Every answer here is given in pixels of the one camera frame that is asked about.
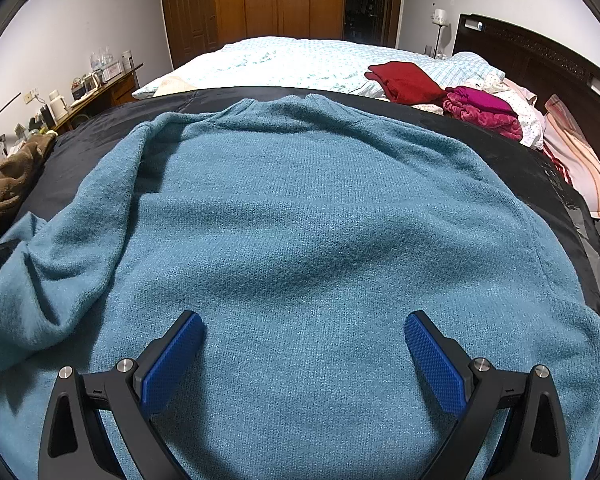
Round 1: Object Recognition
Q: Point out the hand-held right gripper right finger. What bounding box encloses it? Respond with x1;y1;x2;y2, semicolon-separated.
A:
404;310;568;480

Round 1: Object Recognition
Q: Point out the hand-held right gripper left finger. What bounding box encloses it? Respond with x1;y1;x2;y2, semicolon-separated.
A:
39;310;206;480

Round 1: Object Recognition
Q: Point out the brown fleece garment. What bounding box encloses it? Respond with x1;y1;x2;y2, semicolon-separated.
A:
0;132;57;248

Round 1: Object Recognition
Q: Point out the blue knit sweater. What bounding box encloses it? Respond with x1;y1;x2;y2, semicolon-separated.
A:
0;94;600;480

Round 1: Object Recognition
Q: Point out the black satin sheet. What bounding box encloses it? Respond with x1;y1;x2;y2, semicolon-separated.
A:
0;87;600;480

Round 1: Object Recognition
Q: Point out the white kettle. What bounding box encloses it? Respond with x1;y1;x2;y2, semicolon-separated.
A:
47;90;70;121

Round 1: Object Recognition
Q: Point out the wooden desk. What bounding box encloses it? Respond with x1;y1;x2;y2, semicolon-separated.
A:
50;62;143;133

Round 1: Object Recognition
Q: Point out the pink striped pillow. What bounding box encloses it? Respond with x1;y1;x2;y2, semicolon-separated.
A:
542;95;600;220

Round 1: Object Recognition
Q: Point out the magenta fleece garment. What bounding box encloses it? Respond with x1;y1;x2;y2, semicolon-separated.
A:
441;86;523;142

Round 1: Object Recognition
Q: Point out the white dotted pillow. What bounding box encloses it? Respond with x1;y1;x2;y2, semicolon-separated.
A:
472;74;546;148

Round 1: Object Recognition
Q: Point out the red folded garment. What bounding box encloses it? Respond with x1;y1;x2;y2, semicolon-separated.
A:
364;61;448;103

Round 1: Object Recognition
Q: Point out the wooden panel door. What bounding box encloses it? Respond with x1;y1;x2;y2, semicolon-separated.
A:
159;0;220;68

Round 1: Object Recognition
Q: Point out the dark wooden headboard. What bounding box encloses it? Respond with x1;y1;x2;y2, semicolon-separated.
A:
452;12;600;196

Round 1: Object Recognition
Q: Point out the bed with white quilt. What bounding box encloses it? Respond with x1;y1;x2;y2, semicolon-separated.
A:
131;37;506;101

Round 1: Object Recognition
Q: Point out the white table lamp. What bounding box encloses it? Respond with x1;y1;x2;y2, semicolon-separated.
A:
430;8;451;58

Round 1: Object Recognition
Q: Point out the dark open doorway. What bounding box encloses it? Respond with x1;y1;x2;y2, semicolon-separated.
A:
344;0;406;48

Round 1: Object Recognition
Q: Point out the wooden wardrobe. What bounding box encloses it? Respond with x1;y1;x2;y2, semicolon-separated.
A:
136;0;348;43

